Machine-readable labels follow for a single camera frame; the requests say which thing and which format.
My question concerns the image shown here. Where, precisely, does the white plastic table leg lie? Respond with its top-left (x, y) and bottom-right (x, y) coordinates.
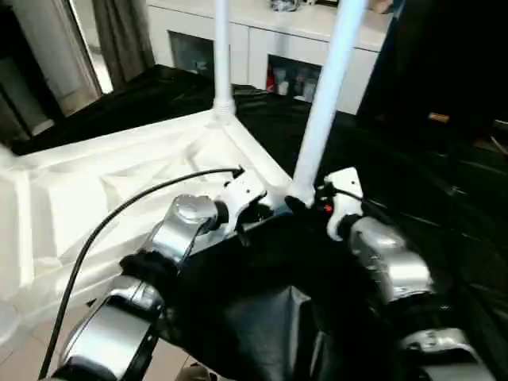
top-left (287, 0), bottom-right (368, 203)
top-left (212, 0), bottom-right (237, 124)

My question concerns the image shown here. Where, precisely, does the white plastic table top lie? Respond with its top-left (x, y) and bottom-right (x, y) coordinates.
top-left (0, 107), bottom-right (294, 322)

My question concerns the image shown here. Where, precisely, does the black plastic mat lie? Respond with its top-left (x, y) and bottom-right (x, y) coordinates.
top-left (0, 63), bottom-right (508, 381)

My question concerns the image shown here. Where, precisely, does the white glass-door cabinet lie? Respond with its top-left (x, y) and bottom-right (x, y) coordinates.
top-left (147, 0), bottom-right (390, 116)

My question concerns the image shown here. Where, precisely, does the silver metallic ornament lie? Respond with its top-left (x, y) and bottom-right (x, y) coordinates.
top-left (270, 0), bottom-right (304, 13)

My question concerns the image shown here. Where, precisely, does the grey curtain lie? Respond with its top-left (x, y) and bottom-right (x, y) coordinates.
top-left (91, 0), bottom-right (160, 88)

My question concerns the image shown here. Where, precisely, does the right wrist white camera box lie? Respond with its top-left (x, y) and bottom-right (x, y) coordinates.
top-left (321, 167), bottom-right (366, 241)

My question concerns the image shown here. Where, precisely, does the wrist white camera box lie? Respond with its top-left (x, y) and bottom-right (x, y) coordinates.
top-left (214, 168), bottom-right (269, 237)
top-left (321, 167), bottom-right (366, 241)

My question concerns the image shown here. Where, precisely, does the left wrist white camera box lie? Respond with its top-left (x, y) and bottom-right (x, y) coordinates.
top-left (214, 168), bottom-right (269, 237)

